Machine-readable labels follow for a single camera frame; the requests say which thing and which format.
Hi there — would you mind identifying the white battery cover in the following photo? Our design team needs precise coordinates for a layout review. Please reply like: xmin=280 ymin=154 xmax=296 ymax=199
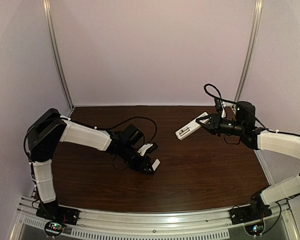
xmin=151 ymin=159 xmax=161 ymax=172

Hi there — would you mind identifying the white remote control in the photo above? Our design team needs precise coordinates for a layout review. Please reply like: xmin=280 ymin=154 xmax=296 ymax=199
xmin=175 ymin=112 xmax=208 ymax=141

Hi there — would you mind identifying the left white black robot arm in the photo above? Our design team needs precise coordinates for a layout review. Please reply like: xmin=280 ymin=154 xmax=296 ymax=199
xmin=23 ymin=108 xmax=160 ymax=220

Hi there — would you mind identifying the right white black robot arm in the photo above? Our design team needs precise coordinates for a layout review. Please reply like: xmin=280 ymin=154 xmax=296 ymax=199
xmin=195 ymin=99 xmax=300 ymax=218

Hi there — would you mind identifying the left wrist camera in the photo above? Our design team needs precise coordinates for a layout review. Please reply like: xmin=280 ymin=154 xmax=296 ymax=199
xmin=137 ymin=142 xmax=158 ymax=156

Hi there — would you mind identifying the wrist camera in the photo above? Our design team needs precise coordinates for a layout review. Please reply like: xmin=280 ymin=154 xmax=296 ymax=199
xmin=214 ymin=98 xmax=227 ymax=119
xmin=137 ymin=142 xmax=158 ymax=156

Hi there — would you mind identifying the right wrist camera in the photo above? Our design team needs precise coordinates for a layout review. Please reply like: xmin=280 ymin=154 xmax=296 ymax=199
xmin=214 ymin=98 xmax=227 ymax=119

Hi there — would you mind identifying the right black camera cable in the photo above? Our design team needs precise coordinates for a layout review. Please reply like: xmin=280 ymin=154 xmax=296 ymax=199
xmin=203 ymin=83 xmax=238 ymax=106

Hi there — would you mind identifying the black camera cable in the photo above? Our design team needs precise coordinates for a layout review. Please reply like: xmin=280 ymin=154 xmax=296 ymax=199
xmin=107 ymin=116 xmax=158 ymax=146
xmin=203 ymin=83 xmax=238 ymax=106

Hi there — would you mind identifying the left black camera cable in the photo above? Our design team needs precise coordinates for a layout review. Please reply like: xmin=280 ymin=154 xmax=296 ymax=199
xmin=107 ymin=116 xmax=158 ymax=146

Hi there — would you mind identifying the front aluminium rail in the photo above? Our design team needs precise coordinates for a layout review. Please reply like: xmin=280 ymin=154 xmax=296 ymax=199
xmin=14 ymin=194 xmax=297 ymax=240

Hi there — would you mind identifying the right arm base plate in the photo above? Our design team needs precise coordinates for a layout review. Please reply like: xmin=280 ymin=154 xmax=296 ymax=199
xmin=228 ymin=205 xmax=272 ymax=225

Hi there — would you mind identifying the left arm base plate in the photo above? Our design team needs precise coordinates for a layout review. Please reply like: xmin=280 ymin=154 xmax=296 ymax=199
xmin=35 ymin=204 xmax=80 ymax=226

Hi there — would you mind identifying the right aluminium frame post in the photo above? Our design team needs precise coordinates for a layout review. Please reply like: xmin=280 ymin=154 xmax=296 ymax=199
xmin=234 ymin=0 xmax=263 ymax=102

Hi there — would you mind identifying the aluminium frame post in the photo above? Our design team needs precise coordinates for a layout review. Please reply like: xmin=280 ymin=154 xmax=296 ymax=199
xmin=234 ymin=0 xmax=263 ymax=102
xmin=42 ymin=0 xmax=75 ymax=111

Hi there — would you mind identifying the left aluminium frame post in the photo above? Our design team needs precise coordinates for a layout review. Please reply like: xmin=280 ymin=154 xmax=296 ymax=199
xmin=42 ymin=0 xmax=75 ymax=111

